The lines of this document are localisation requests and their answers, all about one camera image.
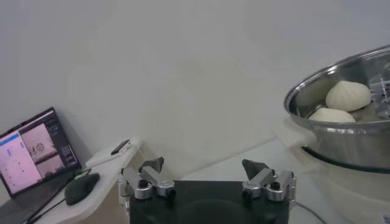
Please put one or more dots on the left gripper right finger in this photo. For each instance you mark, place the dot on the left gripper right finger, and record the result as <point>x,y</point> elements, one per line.
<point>260,179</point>

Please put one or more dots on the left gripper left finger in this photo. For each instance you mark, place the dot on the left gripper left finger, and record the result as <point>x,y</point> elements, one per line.
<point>158,182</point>

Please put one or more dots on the white steamed baozi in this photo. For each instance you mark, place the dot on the white steamed baozi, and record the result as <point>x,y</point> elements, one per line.
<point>332,115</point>
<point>348,95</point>

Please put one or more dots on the perforated steel steamer basket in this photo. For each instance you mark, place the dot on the perforated steel steamer basket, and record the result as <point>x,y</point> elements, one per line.
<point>350,146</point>

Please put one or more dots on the white side table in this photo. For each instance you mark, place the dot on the white side table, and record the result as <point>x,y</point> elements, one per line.
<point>109,173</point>

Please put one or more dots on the small black white device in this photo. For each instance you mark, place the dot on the small black white device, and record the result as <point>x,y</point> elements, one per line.
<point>120,147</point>

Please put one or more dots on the flat white box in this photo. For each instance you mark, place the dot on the flat white box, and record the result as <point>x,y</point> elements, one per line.
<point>100,158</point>

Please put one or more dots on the black computer mouse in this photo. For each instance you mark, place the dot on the black computer mouse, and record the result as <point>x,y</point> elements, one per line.
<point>80,188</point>

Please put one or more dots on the cream electric cooker pot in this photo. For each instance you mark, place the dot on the cream electric cooker pot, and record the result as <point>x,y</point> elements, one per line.
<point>344,188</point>

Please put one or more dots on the black laptop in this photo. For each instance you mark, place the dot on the black laptop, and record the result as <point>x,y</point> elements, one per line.
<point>30,152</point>

